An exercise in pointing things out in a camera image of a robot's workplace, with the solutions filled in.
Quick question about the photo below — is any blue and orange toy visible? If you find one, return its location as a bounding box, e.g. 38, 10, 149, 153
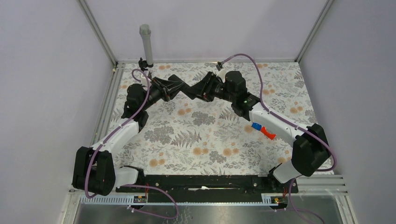
251, 122, 276, 140

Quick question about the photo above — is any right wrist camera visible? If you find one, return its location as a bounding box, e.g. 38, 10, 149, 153
216, 62, 228, 82

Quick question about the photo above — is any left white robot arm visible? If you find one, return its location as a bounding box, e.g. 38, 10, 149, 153
72, 75, 187, 198

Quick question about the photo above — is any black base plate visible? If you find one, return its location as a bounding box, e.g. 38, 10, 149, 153
115, 175, 298, 199

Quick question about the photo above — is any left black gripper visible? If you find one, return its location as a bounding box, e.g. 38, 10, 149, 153
141, 77, 185, 111

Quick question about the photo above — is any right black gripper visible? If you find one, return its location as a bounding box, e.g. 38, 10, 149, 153
186, 71, 235, 103

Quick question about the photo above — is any white slotted cable duct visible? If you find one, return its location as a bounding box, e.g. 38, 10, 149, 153
79, 194, 279, 206

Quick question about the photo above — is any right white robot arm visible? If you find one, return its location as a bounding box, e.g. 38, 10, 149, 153
184, 71, 331, 192

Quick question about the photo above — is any floral patterned mat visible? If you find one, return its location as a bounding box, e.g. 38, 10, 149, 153
113, 62, 317, 175

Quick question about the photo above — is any black tripod microphone stand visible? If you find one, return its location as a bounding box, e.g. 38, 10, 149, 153
138, 57, 149, 72

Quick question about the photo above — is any silver microphone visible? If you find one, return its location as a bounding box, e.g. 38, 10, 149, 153
139, 24, 154, 68

